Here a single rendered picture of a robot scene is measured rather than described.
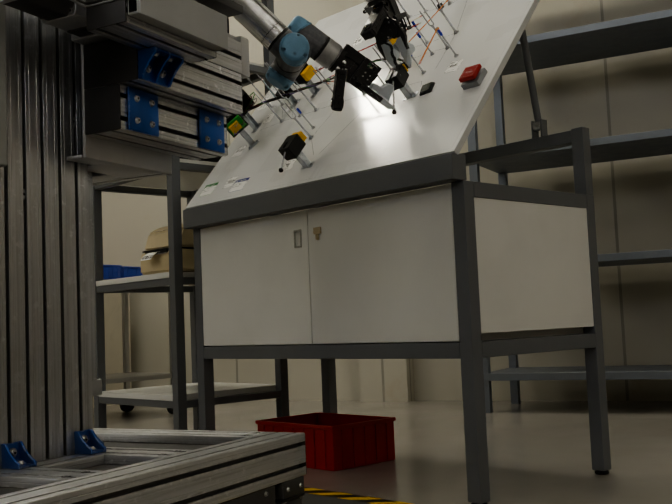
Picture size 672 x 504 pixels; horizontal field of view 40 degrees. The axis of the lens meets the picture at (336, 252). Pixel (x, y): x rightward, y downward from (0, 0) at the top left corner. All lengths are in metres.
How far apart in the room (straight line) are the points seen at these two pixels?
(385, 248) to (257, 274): 0.56
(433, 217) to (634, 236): 2.71
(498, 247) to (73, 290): 1.08
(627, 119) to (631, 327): 1.08
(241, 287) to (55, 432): 1.22
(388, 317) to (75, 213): 0.93
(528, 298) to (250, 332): 0.91
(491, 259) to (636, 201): 2.68
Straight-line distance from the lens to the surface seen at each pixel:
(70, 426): 1.88
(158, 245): 3.35
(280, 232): 2.78
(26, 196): 1.82
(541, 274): 2.52
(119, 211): 6.51
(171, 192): 3.19
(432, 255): 2.34
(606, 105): 5.07
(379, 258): 2.47
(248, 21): 2.36
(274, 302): 2.80
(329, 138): 2.78
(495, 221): 2.37
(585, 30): 4.52
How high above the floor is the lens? 0.46
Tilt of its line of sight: 4 degrees up
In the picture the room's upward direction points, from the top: 2 degrees counter-clockwise
